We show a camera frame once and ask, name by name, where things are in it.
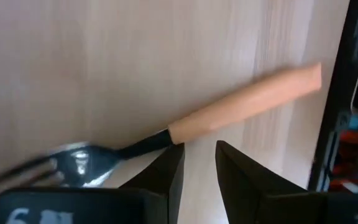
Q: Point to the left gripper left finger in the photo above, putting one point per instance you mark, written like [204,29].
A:
[141,202]

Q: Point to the red object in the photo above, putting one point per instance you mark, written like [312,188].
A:
[346,155]

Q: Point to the black table frame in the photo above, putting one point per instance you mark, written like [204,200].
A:
[337,102]

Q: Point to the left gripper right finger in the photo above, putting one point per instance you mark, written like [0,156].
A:
[259,196]

